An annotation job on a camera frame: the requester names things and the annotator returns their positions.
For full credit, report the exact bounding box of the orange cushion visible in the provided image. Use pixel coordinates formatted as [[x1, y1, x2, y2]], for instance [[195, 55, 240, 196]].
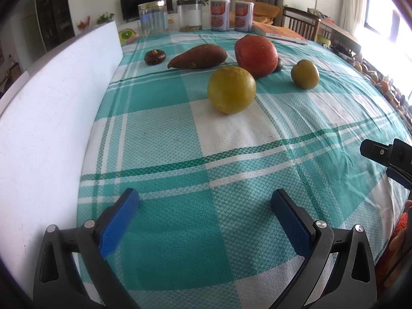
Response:
[[244, 0, 284, 26]]

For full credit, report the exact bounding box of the clear jar with gold lid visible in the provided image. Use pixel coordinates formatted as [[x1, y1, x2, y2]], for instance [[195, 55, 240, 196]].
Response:
[[138, 1, 169, 37]]

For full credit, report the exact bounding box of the beige curtain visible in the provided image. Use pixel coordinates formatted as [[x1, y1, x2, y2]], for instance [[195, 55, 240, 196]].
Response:
[[341, 0, 371, 36]]

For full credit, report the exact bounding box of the red apple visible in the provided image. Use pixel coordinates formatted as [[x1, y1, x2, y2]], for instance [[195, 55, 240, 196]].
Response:
[[234, 35, 279, 78]]

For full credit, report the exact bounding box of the orange book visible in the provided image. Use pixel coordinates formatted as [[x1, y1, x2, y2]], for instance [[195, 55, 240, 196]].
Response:
[[251, 21, 309, 45]]

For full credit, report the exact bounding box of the brown sweet potato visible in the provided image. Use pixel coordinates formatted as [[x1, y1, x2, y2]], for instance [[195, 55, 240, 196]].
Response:
[[167, 44, 228, 70]]

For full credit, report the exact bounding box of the clear plastic container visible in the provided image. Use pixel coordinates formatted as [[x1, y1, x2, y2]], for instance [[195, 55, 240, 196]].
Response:
[[176, 2, 204, 33]]

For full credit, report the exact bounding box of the red label canister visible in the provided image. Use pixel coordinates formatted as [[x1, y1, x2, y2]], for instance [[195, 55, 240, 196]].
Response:
[[211, 0, 230, 32], [234, 1, 255, 32]]

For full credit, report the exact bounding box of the white foam box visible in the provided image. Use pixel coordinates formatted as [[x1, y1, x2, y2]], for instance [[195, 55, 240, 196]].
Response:
[[0, 20, 123, 284]]

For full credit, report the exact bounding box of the pile of assorted produce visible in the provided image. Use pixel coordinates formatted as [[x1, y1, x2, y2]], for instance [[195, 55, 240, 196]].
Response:
[[331, 43, 412, 116]]

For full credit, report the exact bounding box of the kiwi print cushion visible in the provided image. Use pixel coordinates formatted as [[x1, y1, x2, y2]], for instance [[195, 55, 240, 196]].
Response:
[[118, 28, 140, 45]]

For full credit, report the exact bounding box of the small yellow-green fruit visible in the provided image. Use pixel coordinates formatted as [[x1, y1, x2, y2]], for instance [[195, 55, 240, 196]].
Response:
[[290, 59, 320, 90]]

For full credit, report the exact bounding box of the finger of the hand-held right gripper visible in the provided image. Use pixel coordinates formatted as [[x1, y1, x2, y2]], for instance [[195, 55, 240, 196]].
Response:
[[360, 138, 412, 169], [386, 167, 412, 189]]

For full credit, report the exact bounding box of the large yellow orange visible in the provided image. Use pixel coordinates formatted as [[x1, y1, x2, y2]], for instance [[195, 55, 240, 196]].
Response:
[[207, 66, 257, 115]]

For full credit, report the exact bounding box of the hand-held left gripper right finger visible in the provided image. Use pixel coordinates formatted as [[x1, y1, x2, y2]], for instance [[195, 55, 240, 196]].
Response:
[[271, 189, 378, 309]]

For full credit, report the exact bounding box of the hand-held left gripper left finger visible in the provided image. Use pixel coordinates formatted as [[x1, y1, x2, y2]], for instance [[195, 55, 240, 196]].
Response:
[[33, 187, 140, 309]]

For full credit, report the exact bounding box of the black television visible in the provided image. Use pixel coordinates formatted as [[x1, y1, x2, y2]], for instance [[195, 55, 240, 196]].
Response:
[[120, 0, 172, 22]]

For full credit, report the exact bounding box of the wooden chair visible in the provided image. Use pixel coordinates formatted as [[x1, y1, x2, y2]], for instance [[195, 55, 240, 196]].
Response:
[[317, 18, 359, 55], [282, 6, 322, 42]]

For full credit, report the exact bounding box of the dark display cabinet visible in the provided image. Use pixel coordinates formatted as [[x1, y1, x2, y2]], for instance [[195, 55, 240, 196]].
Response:
[[35, 0, 75, 52]]

